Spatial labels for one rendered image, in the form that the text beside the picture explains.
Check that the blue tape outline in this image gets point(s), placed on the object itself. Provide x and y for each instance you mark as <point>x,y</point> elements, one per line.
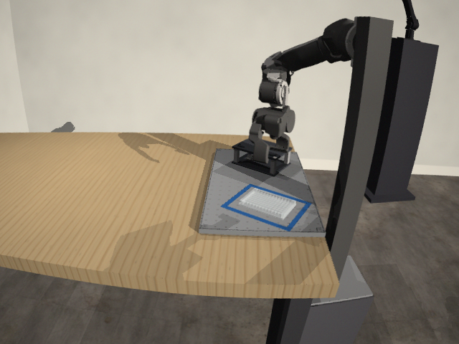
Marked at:
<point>288,228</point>

